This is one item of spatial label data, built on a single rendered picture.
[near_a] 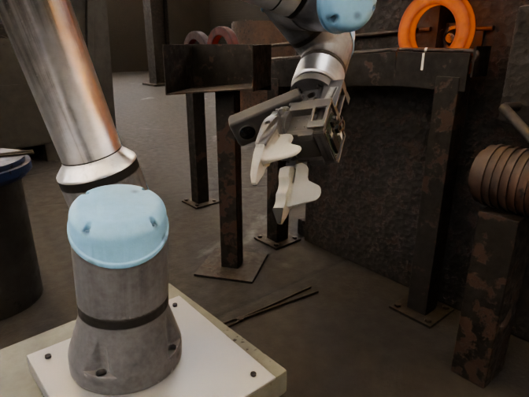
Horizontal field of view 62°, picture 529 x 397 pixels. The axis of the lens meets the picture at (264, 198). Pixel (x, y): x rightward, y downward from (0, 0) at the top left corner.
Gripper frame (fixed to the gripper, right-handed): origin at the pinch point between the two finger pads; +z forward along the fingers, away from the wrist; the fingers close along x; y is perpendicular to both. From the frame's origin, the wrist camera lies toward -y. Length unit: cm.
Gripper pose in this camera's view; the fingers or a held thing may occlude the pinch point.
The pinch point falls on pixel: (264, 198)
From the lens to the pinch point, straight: 56.0
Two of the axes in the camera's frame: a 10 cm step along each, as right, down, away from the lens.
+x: 3.9, 6.1, 6.9
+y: 8.8, -0.2, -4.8
